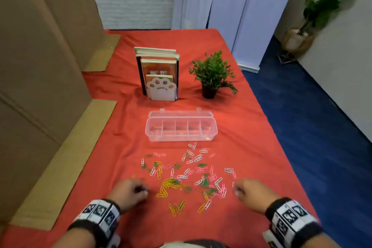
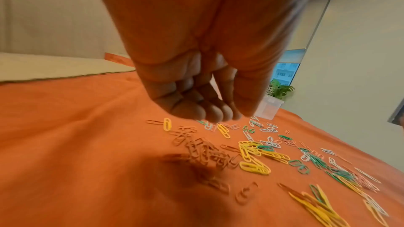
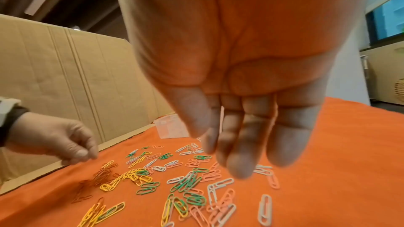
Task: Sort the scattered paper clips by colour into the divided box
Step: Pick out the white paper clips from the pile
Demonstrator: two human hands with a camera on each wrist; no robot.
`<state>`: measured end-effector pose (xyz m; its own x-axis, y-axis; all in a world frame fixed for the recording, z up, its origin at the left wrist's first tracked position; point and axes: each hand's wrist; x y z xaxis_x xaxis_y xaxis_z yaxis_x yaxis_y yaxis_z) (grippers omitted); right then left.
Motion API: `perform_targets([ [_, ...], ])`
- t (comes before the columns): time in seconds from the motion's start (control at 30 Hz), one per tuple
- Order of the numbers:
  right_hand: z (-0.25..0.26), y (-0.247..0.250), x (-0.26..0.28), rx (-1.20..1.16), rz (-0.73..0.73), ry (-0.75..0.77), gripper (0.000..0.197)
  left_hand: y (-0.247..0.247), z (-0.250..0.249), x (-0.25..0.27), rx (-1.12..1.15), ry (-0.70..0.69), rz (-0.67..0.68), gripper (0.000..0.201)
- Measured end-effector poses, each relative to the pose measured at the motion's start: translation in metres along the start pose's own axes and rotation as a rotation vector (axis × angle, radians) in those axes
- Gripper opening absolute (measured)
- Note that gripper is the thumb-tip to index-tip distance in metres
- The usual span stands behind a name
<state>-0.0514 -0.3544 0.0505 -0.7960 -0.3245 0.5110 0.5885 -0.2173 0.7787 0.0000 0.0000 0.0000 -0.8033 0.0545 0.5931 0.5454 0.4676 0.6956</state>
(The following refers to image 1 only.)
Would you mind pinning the clear plastic compartment box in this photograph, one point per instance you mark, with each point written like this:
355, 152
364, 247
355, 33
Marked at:
180, 130

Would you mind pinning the tall green leafy plant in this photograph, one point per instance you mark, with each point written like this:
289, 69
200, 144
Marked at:
322, 9

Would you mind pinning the person's right hand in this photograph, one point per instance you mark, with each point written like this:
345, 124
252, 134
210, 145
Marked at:
254, 195

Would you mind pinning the white cover book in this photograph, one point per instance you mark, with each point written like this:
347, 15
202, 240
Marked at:
155, 50

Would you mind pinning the red tablecloth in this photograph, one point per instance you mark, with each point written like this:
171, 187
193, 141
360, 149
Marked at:
247, 140

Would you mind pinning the large brown cardboard box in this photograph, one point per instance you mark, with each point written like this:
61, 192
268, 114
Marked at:
35, 82
75, 9

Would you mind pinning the orange cover book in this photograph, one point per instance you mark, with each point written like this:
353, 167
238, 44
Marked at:
158, 67

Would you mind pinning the colored paper clips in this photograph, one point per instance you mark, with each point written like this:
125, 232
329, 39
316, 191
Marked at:
180, 176

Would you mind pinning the white paw-shaped bookend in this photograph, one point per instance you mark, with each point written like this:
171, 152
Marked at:
161, 91

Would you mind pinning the small yellow book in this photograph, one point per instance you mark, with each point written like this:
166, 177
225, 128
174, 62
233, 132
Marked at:
158, 77

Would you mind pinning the black white marker wristband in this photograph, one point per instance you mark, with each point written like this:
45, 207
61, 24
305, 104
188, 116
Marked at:
293, 221
97, 215

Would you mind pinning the black cover book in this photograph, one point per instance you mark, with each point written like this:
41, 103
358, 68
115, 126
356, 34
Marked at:
141, 76

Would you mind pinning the small green potted plant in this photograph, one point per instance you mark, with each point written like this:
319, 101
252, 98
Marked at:
213, 73

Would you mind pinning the person's left hand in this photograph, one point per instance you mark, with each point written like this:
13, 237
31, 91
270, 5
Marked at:
128, 194

